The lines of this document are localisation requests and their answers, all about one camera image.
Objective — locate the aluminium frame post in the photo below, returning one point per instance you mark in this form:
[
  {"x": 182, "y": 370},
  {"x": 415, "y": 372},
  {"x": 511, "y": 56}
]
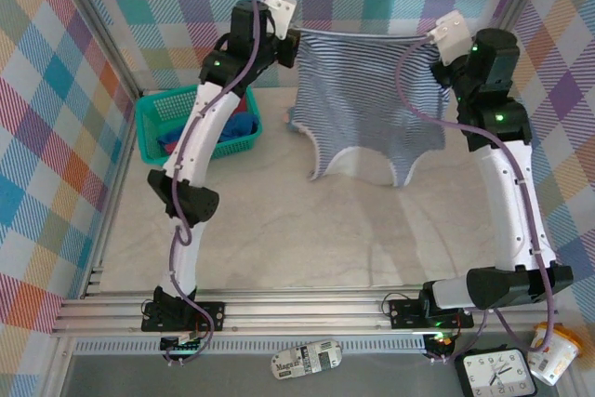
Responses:
[
  {"x": 504, "y": 20},
  {"x": 104, "y": 32}
]

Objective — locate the newspaper print pencil case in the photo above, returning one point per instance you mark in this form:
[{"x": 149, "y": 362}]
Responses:
[{"x": 307, "y": 360}]

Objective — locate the aluminium mounting rail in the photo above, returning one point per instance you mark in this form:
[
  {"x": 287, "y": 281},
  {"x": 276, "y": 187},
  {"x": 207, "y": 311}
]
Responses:
[{"x": 302, "y": 315}]

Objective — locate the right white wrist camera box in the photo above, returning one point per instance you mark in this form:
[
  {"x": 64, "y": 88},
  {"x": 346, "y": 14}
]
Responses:
[{"x": 453, "y": 36}]

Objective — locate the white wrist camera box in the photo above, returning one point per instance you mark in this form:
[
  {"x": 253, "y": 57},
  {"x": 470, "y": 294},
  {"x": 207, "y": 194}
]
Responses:
[
  {"x": 453, "y": 36},
  {"x": 281, "y": 9}
]

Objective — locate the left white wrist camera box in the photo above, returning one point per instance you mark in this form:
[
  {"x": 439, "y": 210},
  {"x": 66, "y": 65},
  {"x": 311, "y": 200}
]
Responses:
[{"x": 281, "y": 9}]

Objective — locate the small black controller board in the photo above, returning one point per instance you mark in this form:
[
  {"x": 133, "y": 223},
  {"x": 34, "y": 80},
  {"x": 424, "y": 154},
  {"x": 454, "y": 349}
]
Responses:
[
  {"x": 179, "y": 346},
  {"x": 441, "y": 343}
]

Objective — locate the aluminium side rail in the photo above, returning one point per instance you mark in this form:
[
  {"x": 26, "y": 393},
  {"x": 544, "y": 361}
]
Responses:
[
  {"x": 469, "y": 92},
  {"x": 116, "y": 192}
]

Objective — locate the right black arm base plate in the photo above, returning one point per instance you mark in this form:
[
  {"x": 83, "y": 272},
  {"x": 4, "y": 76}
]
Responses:
[{"x": 404, "y": 313}]

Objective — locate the teal plastic mesh basket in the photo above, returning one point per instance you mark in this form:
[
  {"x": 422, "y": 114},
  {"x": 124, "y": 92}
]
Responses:
[{"x": 162, "y": 109}]

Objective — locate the blue white striped tank top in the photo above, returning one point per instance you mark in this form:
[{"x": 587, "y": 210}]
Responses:
[{"x": 362, "y": 90}]

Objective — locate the white yellow paper cup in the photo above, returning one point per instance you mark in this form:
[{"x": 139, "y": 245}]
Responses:
[{"x": 555, "y": 364}]

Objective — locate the black square alarm clock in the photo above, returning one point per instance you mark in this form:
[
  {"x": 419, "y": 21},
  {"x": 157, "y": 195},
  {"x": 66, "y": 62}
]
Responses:
[{"x": 495, "y": 371}]

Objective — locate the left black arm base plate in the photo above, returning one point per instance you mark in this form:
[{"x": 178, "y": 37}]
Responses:
[{"x": 211, "y": 315}]

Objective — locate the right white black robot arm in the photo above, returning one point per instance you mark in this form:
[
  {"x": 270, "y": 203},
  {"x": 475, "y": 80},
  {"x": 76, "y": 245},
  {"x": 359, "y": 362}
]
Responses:
[{"x": 511, "y": 211}]

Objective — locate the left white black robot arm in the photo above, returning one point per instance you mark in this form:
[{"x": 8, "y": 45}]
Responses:
[{"x": 200, "y": 136}]

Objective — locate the red tank top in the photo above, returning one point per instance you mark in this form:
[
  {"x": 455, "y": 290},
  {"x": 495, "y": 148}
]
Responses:
[{"x": 240, "y": 106}]

